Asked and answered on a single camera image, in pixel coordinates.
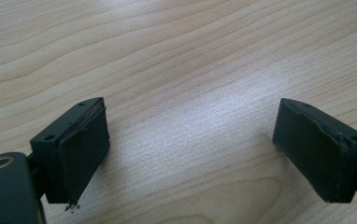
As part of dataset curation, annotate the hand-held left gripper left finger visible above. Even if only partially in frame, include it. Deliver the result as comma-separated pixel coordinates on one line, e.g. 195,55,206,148
30,96,111,213

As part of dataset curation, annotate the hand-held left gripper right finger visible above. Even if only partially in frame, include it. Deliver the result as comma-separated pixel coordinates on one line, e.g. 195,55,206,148
272,97,357,203

